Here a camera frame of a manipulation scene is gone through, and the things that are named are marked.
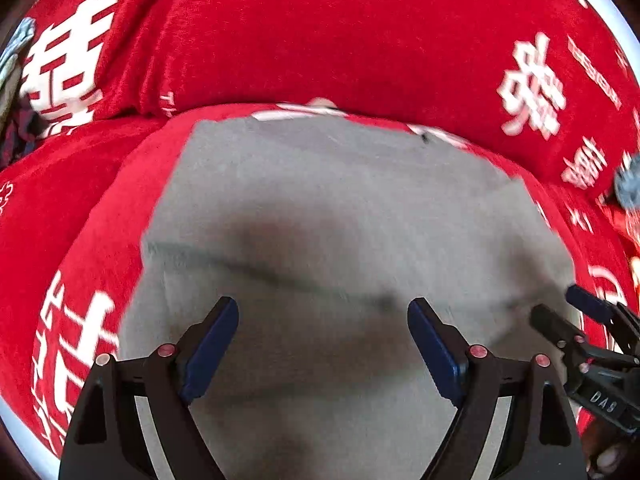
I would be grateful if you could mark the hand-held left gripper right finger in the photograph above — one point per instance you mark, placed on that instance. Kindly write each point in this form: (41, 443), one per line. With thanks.
(435, 355)

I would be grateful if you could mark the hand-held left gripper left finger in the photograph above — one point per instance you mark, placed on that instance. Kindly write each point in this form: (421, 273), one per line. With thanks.
(210, 350)

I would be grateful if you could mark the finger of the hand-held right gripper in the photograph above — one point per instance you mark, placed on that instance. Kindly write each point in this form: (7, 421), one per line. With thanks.
(552, 325)
(590, 302)

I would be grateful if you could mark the grey knit garment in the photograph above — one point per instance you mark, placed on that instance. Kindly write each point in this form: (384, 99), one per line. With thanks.
(325, 210)

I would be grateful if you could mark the person's right hand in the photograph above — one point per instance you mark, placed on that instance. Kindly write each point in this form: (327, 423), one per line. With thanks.
(612, 455)

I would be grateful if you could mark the blue-grey fleece cloth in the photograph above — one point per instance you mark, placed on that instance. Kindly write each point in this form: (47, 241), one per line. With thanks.
(630, 182)

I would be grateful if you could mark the dark cloth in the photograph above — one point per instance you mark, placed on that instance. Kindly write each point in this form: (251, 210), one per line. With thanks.
(20, 132)

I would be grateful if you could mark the red printed sofa cover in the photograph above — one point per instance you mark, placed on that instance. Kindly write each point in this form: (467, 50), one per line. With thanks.
(325, 35)

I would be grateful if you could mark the pale patterned cloth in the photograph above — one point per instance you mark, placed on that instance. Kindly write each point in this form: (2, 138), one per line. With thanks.
(12, 60)

